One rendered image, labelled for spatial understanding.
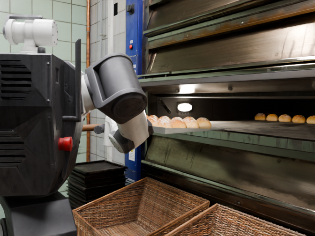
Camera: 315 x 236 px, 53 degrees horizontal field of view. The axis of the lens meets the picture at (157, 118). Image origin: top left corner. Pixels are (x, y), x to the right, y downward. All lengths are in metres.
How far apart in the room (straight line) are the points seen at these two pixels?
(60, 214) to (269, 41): 0.99
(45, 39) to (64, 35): 1.88
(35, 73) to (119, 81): 0.20
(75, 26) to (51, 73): 2.14
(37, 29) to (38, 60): 0.21
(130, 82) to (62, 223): 0.35
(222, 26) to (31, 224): 1.15
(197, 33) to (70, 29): 1.37
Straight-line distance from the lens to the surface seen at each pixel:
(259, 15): 1.40
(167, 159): 1.79
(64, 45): 2.71
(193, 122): 1.46
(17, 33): 0.86
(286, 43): 1.30
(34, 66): 0.64
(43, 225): 0.75
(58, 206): 0.78
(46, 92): 0.64
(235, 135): 1.43
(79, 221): 1.70
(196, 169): 1.61
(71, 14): 2.78
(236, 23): 1.47
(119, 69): 0.77
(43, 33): 0.84
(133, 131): 0.91
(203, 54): 1.59
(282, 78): 1.11
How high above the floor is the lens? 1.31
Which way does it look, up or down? 3 degrees down
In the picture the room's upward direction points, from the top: 1 degrees clockwise
